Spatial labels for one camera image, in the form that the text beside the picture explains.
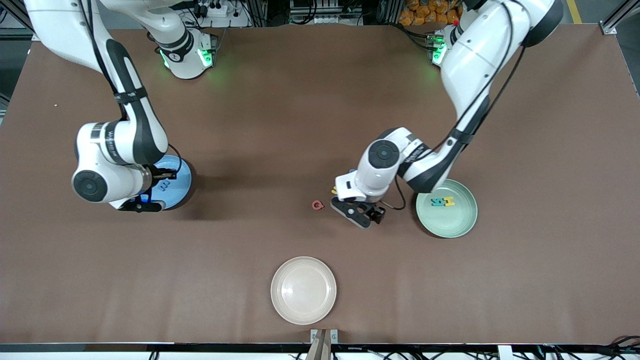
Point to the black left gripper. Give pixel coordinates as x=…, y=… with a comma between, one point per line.
x=376, y=212

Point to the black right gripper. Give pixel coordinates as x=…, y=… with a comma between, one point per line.
x=161, y=174

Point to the blue foam letter E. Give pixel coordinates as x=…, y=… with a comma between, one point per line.
x=165, y=186

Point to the pink foam letter Q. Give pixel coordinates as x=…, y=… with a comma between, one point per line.
x=315, y=205

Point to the teal foam letter R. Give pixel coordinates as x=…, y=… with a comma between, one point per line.
x=437, y=202

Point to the yellow foam letter H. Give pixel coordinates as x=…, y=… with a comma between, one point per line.
x=449, y=201

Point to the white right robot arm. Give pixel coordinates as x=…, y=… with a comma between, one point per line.
x=120, y=145

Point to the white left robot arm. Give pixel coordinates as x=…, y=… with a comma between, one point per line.
x=475, y=60

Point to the blue plate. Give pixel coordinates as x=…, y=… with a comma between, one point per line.
x=180, y=187

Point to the light green plate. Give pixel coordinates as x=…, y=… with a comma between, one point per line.
x=450, y=222

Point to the beige plate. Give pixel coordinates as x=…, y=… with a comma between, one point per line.
x=303, y=290

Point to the white power strip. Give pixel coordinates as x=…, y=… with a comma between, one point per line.
x=216, y=10

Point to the white slotted equipment box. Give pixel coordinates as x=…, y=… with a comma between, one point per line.
x=325, y=17

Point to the orange snack bags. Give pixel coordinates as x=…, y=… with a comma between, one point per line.
x=425, y=15

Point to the metal table edge bracket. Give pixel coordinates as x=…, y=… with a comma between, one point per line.
x=324, y=337

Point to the aluminium frame post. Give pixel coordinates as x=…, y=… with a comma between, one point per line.
x=614, y=22

